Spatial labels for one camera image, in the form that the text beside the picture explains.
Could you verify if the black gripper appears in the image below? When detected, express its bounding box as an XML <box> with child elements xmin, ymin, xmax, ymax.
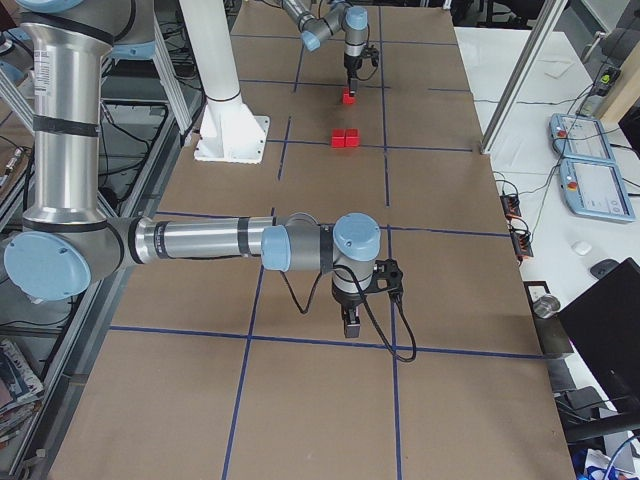
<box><xmin>343</xmin><ymin>54</ymin><xmax>362</xmax><ymax>96</ymax></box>
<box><xmin>332</xmin><ymin>287</ymin><xmax>366</xmax><ymax>338</ymax></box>

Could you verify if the red cube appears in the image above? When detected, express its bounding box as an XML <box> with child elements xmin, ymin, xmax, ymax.
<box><xmin>330</xmin><ymin>129</ymin><xmax>346</xmax><ymax>148</ymax></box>
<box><xmin>342</xmin><ymin>87</ymin><xmax>356</xmax><ymax>105</ymax></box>
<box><xmin>344</xmin><ymin>128</ymin><xmax>361</xmax><ymax>148</ymax></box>

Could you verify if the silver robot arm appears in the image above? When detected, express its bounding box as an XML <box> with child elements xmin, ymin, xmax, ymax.
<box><xmin>278</xmin><ymin>0</ymin><xmax>369</xmax><ymax>97</ymax></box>

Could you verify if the orange circuit board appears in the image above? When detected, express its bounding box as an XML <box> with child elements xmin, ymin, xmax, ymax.
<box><xmin>500</xmin><ymin>194</ymin><xmax>522</xmax><ymax>219</ymax></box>
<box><xmin>510</xmin><ymin>229</ymin><xmax>534</xmax><ymax>260</ymax></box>

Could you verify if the metal cup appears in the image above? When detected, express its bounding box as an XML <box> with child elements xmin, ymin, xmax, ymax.
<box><xmin>532</xmin><ymin>293</ymin><xmax>561</xmax><ymax>319</ymax></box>

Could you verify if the upper blue teach pendant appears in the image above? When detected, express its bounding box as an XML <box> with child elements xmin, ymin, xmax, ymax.
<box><xmin>549</xmin><ymin>113</ymin><xmax>615</xmax><ymax>162</ymax></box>

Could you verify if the blue teach pendant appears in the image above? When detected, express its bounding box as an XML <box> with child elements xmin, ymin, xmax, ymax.
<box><xmin>549</xmin><ymin>113</ymin><xmax>615</xmax><ymax>162</ymax></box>
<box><xmin>559</xmin><ymin>158</ymin><xmax>636</xmax><ymax>223</ymax></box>

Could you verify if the black laptop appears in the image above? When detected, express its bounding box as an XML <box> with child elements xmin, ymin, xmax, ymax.
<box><xmin>559</xmin><ymin>258</ymin><xmax>639</xmax><ymax>413</ymax></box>

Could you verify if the black computer mouse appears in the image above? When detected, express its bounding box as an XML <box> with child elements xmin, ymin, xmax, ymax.
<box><xmin>589</xmin><ymin>258</ymin><xmax>620</xmax><ymax>279</ymax></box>

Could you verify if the lower blue teach pendant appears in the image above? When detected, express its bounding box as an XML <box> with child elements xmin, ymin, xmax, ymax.
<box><xmin>559</xmin><ymin>158</ymin><xmax>636</xmax><ymax>223</ymax></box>

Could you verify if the stack of books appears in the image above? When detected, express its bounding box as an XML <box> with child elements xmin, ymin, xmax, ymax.
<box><xmin>1</xmin><ymin>337</ymin><xmax>44</xmax><ymax>447</ymax></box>

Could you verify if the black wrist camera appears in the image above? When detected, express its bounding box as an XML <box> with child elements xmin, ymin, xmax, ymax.
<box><xmin>371</xmin><ymin>259</ymin><xmax>404</xmax><ymax>295</ymax></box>
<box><xmin>361</xmin><ymin>44</ymin><xmax>379</xmax><ymax>68</ymax></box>

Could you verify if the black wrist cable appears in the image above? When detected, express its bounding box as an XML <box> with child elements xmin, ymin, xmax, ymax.
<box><xmin>279</xmin><ymin>264</ymin><xmax>418</xmax><ymax>362</ymax></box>

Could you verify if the white pedestal column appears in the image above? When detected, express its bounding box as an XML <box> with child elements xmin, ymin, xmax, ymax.
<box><xmin>180</xmin><ymin>0</ymin><xmax>270</xmax><ymax>164</ymax></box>

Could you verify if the aluminium frame post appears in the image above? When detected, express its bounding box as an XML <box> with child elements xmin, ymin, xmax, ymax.
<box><xmin>480</xmin><ymin>0</ymin><xmax>568</xmax><ymax>154</ymax></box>

